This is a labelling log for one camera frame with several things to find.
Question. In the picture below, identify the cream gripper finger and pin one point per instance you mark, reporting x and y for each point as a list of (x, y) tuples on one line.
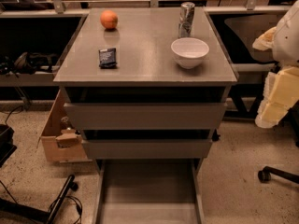
[(265, 41), (280, 94)]

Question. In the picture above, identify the dark blue rxbar wrapper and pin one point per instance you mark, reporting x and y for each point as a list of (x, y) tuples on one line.
[(107, 58)]

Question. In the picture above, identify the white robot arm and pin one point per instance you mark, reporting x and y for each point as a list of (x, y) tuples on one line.
[(286, 39)]

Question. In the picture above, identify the grey drawer cabinet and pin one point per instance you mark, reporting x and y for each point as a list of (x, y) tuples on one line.
[(143, 52)]

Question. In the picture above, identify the grey open bottom drawer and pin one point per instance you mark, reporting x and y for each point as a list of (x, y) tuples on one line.
[(148, 192)]

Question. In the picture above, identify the grey middle drawer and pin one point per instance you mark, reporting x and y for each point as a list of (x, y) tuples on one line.
[(147, 149)]

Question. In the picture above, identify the grey top drawer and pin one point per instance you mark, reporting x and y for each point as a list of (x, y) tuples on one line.
[(86, 116)]

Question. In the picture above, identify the black office chair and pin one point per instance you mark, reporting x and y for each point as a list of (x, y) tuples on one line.
[(240, 33)]

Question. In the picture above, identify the white ceramic bowl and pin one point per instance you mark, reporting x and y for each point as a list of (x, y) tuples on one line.
[(189, 52)]

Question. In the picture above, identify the silver drink can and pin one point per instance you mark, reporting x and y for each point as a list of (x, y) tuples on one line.
[(185, 19)]

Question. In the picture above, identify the orange fruit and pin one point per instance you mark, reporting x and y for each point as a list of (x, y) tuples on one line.
[(109, 19)]

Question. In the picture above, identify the open cardboard box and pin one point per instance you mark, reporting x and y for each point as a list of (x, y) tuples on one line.
[(59, 143)]

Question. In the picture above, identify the black headphones on shelf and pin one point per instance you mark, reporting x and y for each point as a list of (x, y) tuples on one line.
[(31, 62)]

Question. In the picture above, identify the black equipment at left edge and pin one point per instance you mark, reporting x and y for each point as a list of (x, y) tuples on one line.
[(6, 143)]

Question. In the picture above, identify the black stand with cable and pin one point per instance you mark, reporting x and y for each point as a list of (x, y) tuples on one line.
[(45, 217)]

